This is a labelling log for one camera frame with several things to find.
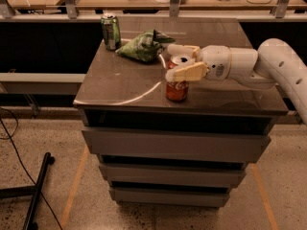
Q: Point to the green chip bag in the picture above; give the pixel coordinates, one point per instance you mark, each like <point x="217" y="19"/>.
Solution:
<point x="146" y="47"/>

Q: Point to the red coke can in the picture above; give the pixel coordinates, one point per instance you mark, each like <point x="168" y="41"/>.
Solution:
<point x="177" y="91"/>

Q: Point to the grey drawer cabinet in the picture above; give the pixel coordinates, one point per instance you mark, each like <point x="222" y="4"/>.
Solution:
<point x="152" y="150"/>

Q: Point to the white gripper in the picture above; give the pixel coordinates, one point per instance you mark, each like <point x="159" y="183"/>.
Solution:
<point x="215" y="61"/>

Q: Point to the green soda can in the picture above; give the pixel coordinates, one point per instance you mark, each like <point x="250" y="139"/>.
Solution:
<point x="111" y="31"/>

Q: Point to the black chair base leg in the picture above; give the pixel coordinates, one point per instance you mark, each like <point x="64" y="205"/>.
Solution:
<point x="33" y="191"/>

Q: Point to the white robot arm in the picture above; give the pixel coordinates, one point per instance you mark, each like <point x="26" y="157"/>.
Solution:
<point x="273" y="62"/>

